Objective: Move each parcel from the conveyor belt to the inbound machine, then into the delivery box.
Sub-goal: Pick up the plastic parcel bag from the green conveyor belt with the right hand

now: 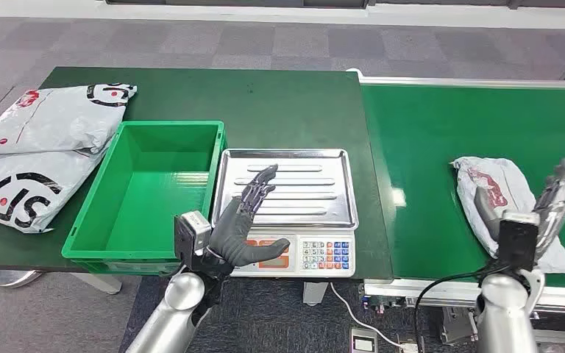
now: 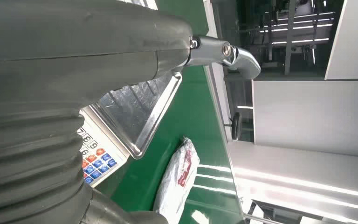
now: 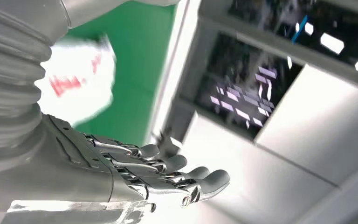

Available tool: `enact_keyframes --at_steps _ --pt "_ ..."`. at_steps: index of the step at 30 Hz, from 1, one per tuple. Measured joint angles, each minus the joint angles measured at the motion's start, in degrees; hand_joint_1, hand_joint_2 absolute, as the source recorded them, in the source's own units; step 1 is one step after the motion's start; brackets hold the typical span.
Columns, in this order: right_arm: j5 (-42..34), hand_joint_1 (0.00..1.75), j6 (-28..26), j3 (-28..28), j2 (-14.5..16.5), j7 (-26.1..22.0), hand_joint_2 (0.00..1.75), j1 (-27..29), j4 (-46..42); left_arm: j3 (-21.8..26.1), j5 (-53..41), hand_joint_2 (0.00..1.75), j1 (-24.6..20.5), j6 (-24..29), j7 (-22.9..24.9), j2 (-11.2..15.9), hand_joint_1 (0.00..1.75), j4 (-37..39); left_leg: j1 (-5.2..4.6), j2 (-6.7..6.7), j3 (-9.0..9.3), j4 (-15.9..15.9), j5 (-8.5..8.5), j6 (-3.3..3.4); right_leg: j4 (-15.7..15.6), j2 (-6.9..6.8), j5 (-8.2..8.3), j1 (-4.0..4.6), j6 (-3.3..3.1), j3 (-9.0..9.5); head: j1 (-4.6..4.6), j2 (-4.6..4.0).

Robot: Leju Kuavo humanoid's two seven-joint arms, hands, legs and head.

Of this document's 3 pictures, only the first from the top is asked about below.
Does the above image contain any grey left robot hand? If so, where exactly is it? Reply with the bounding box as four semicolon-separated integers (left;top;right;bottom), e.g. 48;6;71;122
207;164;291;268

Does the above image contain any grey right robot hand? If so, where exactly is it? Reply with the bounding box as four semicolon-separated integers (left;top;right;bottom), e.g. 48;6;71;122
474;155;565;262

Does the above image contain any grey parcel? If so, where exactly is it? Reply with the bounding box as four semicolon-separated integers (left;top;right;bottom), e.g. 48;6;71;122
450;155;565;275

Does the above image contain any green conveyor belt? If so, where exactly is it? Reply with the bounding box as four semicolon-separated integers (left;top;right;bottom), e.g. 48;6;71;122
346;68;565;344

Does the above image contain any white parcel, large black logo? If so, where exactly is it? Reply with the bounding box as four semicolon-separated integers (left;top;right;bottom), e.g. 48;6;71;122
0;146;110;234

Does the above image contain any white parcel, small black logo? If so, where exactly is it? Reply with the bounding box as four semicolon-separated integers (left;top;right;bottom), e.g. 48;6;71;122
0;83;138;156

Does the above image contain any electronic scale with steel tray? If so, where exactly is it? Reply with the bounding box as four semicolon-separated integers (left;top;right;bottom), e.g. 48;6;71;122
211;148;360;279

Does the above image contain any green plastic crate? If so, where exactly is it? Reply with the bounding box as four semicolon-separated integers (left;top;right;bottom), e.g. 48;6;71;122
61;120;227;277

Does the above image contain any white table leg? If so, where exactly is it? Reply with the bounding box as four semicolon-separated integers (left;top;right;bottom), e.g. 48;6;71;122
70;271;123;295
302;281;330;307

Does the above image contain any dark green table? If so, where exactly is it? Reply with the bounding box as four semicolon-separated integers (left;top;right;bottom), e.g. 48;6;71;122
0;66;394;281

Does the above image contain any round silver table foot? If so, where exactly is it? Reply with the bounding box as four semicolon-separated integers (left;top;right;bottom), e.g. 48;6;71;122
0;269;43;288

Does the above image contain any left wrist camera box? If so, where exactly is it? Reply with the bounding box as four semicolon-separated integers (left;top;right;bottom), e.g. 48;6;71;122
174;210;213;268

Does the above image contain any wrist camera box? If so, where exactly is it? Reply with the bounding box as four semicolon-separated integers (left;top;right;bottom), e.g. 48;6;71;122
497;210;541;272
174;210;213;268

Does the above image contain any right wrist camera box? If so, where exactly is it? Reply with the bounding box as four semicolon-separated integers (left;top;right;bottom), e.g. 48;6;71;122
497;210;541;272

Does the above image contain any white power cable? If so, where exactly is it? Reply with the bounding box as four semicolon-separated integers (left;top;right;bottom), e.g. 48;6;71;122
330;282;411;350

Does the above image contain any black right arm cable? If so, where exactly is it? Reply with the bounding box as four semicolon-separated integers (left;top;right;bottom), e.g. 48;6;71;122
413;265;502;353

